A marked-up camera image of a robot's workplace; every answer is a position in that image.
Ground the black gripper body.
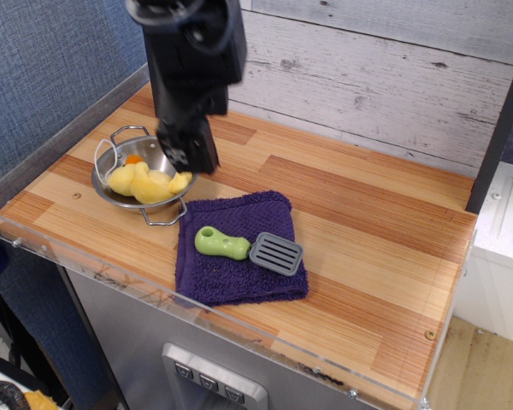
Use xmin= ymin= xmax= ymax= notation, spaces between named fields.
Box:
xmin=127 ymin=1 xmax=247 ymax=129

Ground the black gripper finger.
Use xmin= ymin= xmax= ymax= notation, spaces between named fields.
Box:
xmin=156 ymin=120 xmax=197 ymax=173
xmin=188 ymin=116 xmax=220 ymax=174

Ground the green handled grey spatula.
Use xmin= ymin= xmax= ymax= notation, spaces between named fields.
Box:
xmin=194 ymin=226 xmax=304 ymax=277

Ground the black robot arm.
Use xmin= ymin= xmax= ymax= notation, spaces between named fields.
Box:
xmin=126 ymin=1 xmax=247 ymax=174

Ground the purple terry cloth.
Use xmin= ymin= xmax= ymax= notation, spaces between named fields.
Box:
xmin=175 ymin=190 xmax=309 ymax=307

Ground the yellow plush duck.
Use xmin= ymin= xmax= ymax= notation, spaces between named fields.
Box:
xmin=107 ymin=155 xmax=194 ymax=205

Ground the clear acrylic front guard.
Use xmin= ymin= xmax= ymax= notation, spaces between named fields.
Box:
xmin=0 ymin=205 xmax=461 ymax=409

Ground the stainless steel cabinet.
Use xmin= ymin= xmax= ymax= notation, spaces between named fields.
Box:
xmin=64 ymin=267 xmax=367 ymax=409

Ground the silver button control panel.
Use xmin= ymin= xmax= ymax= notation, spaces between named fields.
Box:
xmin=162 ymin=343 xmax=268 ymax=409

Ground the white side cabinet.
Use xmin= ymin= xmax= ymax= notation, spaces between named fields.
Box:
xmin=454 ymin=162 xmax=513 ymax=341

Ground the dark grey right post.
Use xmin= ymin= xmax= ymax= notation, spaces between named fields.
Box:
xmin=465 ymin=79 xmax=513 ymax=214

